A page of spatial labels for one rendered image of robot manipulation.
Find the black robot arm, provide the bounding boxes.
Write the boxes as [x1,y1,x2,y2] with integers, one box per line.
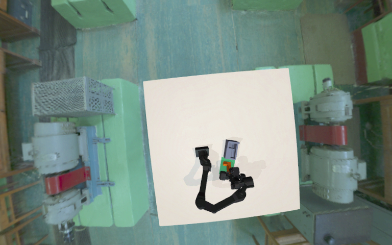
[195,150,254,214]

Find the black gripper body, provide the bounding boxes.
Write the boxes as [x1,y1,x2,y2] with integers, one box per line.
[219,171,246,182]

